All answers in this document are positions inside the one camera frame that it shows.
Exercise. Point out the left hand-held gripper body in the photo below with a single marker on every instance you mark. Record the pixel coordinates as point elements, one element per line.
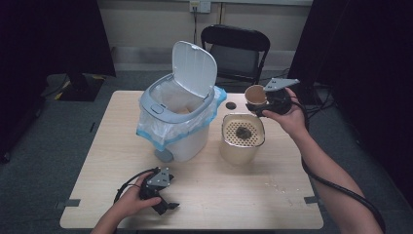
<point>159,178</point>

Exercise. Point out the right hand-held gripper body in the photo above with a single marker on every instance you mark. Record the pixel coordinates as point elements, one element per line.
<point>279,84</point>

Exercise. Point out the brown paper cup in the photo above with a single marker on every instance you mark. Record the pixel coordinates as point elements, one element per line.
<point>255,94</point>

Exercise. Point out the dark tea dregs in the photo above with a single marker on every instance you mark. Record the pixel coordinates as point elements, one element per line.
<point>243,133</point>

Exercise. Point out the white trash can grey lid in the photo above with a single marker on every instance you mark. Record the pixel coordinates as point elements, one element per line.
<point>191,146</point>

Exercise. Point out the beige strainer container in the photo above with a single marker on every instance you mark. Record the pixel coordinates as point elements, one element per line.
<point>240,152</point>

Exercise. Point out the person's left hand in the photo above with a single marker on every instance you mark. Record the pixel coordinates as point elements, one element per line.
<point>130,201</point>

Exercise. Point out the person's right hand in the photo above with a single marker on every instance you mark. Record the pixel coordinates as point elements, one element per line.
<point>292,120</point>

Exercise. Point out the clear blue-edged trash bag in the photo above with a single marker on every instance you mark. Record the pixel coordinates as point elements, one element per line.
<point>156,130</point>

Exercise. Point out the black folding chair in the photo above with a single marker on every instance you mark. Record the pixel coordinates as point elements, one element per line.
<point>233,35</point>

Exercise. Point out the spilled droplets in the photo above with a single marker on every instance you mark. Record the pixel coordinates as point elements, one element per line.
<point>277,187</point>

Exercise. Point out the black curtain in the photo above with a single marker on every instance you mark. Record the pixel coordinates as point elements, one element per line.
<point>363,65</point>
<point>48,39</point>

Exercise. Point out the grey tape strip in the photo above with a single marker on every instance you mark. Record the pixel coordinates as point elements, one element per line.
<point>312,200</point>
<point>68,203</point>

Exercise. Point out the black stand base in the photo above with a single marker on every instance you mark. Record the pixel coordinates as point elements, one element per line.
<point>82,87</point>

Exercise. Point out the white wall socket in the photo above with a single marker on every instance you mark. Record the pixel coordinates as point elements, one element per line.
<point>200,6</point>

